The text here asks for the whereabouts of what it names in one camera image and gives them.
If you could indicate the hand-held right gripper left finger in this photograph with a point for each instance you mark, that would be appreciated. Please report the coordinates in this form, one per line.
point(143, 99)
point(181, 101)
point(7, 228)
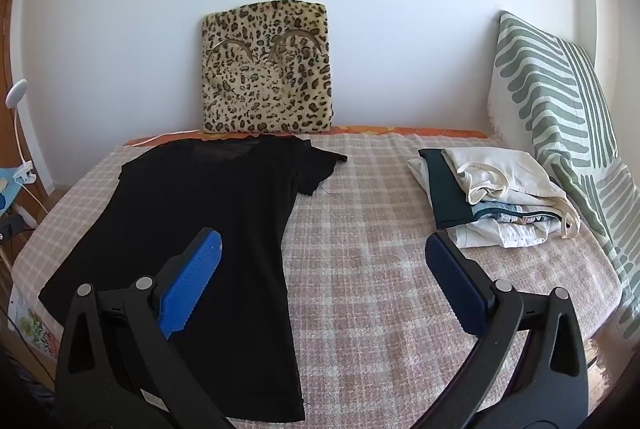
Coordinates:
point(192, 281)

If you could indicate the black t-shirt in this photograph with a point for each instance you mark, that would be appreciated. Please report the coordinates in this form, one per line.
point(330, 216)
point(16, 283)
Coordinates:
point(200, 194)

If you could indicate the leopard print cushion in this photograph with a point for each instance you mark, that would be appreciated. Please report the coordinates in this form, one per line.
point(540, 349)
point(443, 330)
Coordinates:
point(267, 69)

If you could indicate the orange bedsheet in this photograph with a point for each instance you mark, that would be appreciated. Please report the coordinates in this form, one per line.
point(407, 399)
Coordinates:
point(400, 130)

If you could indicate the stack of folded clothes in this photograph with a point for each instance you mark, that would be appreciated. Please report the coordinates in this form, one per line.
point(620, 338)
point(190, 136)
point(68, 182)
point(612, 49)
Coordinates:
point(500, 234)

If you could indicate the cream folded top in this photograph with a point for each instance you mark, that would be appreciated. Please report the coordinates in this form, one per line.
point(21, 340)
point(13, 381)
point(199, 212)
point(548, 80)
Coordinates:
point(505, 174)

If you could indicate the floral printed cloth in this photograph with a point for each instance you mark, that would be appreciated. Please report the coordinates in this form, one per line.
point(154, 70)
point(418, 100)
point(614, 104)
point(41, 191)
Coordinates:
point(37, 329)

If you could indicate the blue paper sheet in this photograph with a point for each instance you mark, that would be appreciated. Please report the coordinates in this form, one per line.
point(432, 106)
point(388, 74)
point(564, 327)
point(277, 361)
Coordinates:
point(7, 189)

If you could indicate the dark green folded garment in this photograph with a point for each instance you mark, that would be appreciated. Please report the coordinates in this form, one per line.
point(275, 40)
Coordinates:
point(447, 194)

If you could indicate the white clip lamp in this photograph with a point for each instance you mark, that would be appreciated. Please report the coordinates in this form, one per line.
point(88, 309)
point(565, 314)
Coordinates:
point(16, 91)

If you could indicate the pink plaid blanket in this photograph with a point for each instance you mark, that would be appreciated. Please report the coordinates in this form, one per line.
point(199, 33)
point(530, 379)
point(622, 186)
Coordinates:
point(360, 234)

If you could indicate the green striped white pillow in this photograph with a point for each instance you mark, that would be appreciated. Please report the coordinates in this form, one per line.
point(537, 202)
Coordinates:
point(550, 109)

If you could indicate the light blue folded garment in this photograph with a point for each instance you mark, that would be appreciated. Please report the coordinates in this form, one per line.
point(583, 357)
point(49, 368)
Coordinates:
point(500, 210)

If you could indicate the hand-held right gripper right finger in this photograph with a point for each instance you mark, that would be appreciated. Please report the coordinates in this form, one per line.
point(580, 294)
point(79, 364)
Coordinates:
point(457, 286)

